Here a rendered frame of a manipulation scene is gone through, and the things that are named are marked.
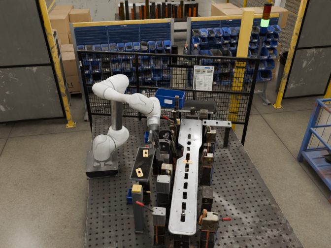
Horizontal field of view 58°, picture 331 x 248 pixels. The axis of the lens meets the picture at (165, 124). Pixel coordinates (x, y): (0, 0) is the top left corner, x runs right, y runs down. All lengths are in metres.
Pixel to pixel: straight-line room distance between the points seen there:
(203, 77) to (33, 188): 2.43
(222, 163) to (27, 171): 2.53
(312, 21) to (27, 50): 4.06
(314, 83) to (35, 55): 4.43
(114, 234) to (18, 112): 3.00
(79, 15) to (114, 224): 5.22
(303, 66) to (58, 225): 4.26
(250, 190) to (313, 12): 3.08
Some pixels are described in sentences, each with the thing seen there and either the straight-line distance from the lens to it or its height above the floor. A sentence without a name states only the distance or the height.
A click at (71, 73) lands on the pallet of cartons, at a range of 5.50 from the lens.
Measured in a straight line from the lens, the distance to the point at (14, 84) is 4.76.
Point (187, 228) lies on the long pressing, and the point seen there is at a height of 1.00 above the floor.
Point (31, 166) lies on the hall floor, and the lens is 4.38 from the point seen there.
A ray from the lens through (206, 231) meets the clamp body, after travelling 2.22.
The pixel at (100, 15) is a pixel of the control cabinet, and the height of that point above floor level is 0.45.
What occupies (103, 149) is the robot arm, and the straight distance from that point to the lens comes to 2.78.
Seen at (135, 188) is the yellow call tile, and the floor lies 1.16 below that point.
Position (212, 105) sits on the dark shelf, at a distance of 3.32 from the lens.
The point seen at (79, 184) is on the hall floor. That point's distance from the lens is 3.92.
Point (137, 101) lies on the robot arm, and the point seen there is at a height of 1.76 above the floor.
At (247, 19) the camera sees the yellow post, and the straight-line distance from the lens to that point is 3.11.
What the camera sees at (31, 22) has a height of 1.62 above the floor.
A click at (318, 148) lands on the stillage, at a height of 0.18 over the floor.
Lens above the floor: 2.72
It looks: 35 degrees down
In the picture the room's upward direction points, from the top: straight up
